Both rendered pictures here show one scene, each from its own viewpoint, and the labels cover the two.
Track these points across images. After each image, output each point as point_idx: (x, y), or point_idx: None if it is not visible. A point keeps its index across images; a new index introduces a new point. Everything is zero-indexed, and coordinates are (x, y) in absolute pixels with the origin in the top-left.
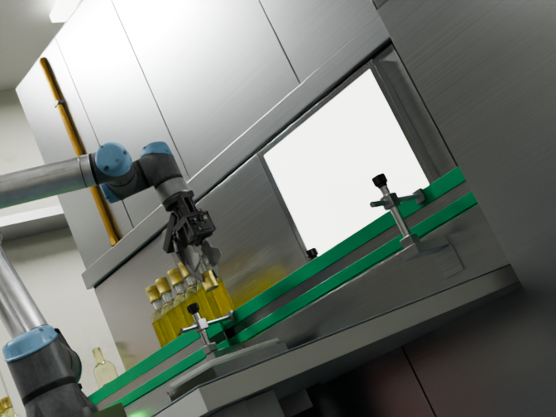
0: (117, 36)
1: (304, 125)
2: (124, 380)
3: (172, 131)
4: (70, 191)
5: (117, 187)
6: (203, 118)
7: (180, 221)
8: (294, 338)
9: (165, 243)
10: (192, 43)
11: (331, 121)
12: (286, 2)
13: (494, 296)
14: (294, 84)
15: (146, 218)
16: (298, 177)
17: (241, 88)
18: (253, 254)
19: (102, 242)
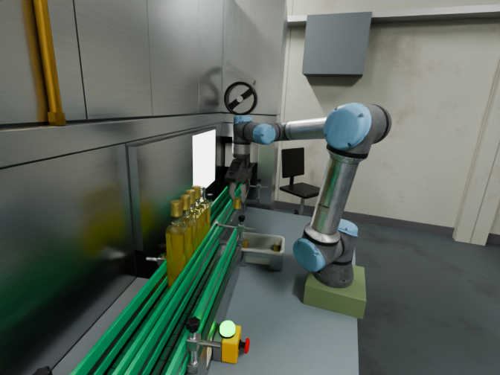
0: None
1: (202, 134)
2: (213, 284)
3: (152, 66)
4: (302, 139)
5: (274, 140)
6: (170, 82)
7: (250, 168)
8: (228, 234)
9: (237, 175)
10: (176, 30)
11: (207, 139)
12: (203, 73)
13: None
14: (198, 111)
15: (122, 122)
16: (197, 156)
17: (186, 88)
18: (178, 189)
19: (10, 98)
